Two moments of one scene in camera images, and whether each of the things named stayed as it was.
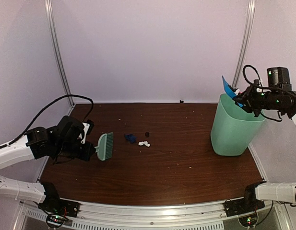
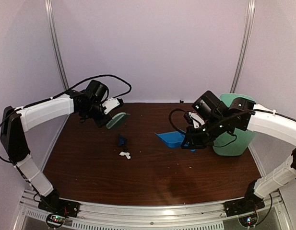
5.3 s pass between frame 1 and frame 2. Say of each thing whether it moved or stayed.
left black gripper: moved
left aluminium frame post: stayed
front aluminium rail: stayed
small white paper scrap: moved
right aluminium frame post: stayed
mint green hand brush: moved
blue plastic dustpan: moved
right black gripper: moved
